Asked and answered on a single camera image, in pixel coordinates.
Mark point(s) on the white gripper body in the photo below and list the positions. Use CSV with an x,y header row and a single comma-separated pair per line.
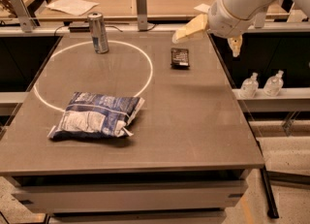
x,y
222,20

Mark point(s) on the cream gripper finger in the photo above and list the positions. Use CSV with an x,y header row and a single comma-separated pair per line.
x,y
194,29
235,44

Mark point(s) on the black rxbar chocolate bar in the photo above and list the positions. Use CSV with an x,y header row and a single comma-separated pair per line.
x,y
180,58

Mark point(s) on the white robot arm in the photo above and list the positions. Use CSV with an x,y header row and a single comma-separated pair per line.
x,y
304,5

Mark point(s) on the silver blue redbull can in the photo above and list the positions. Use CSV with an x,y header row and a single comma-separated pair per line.
x,y
98,32

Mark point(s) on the white paper sheet right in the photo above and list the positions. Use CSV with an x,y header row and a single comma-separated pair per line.
x,y
202,8

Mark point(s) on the white paper sheet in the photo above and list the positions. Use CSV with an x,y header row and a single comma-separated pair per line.
x,y
72,7
202,8

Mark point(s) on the clear sanitizer bottle left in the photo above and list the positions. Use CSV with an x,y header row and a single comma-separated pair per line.
x,y
249,87

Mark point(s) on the clear sanitizer bottle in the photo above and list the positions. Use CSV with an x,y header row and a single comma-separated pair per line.
x,y
274,84
249,87

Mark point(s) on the clear sanitizer bottle right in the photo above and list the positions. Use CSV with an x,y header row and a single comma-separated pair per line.
x,y
274,84

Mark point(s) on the white paper sheet left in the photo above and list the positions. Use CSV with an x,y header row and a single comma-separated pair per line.
x,y
72,7

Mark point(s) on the blue white chip bag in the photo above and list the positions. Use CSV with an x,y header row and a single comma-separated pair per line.
x,y
96,116

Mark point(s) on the white drawer cabinet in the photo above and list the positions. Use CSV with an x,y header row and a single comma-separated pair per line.
x,y
184,197

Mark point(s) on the right metal bracket post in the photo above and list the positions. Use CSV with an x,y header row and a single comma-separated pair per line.
x,y
260,18

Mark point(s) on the metal bracket post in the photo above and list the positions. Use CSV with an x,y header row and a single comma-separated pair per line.
x,y
26,22
260,18
142,14

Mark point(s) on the middle metal bracket post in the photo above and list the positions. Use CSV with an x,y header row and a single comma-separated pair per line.
x,y
142,14

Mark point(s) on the left metal bracket post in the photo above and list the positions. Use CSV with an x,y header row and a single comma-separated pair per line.
x,y
26,22

